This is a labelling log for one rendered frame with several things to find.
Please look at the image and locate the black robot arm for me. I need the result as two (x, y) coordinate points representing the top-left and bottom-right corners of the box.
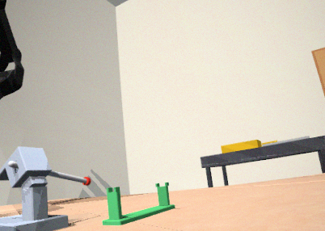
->
(0, 0), (24, 100)

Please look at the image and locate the grey tapered pin with dark red cap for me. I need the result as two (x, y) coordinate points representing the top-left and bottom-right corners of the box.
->
(8, 161), (91, 185)

